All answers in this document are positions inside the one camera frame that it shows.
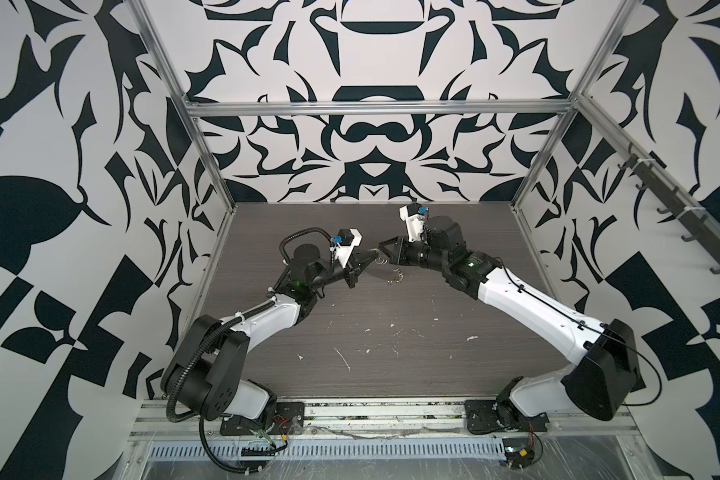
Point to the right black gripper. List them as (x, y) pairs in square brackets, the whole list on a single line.
[(404, 252)]

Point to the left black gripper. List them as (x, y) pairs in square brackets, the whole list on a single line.
[(353, 270)]

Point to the metal disc with key rings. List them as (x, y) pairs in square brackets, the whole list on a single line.
[(381, 268)]

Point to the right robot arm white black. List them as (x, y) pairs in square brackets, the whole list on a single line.
[(602, 359)]

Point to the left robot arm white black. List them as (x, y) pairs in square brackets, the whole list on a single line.
[(204, 377)]

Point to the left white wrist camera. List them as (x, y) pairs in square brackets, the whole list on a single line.
[(343, 244)]

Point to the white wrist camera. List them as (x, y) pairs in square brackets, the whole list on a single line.
[(343, 244), (414, 215)]

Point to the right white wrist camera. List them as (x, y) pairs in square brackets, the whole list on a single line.
[(414, 215)]

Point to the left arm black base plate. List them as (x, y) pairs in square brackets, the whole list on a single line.
[(277, 418)]

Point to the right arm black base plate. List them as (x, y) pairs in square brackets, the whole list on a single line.
[(485, 417)]

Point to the small circuit board with wires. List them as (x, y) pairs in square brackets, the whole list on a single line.
[(521, 454)]

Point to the white slotted cable duct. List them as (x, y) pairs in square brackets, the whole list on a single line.
[(491, 449)]

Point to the black wall hook rack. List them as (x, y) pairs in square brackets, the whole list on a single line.
[(676, 203)]

